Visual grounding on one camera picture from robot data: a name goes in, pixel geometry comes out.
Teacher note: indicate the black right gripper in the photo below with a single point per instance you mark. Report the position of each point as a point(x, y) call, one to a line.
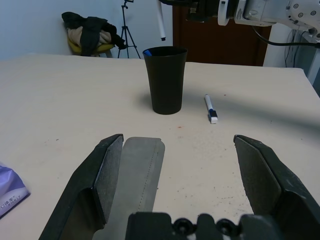
point(203, 11)

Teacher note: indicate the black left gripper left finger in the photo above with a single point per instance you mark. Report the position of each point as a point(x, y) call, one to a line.
point(82, 180)

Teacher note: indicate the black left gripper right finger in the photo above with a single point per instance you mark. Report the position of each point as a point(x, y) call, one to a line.
point(270, 180)

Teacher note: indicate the white marker black cap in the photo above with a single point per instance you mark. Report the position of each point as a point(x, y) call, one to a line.
point(161, 22)

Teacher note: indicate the grey glasses case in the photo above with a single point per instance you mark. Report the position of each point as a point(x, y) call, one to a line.
point(142, 175)

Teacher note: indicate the white marker blue band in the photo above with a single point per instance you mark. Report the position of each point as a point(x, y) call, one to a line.
point(210, 110)

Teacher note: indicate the blue marker pen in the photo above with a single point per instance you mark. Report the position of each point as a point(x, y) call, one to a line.
point(147, 53)

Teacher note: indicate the black tripod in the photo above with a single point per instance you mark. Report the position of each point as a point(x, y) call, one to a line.
point(126, 32)

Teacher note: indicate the purple tissue pack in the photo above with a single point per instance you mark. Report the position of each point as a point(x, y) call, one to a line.
point(10, 190)

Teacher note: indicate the black plastic cup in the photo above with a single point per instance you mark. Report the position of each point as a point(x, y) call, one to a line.
point(166, 82)

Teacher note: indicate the wooden stool yellow seat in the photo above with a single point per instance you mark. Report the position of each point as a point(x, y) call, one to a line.
point(100, 48)

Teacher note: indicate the dark clothes pile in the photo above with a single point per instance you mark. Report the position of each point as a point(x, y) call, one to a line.
point(87, 30)

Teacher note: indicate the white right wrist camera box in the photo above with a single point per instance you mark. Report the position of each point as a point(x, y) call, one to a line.
point(230, 10)

